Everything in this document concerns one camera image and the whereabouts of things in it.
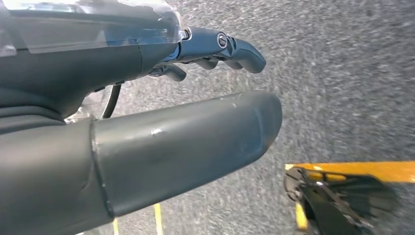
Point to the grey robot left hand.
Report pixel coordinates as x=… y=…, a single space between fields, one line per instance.
x=178 y=155

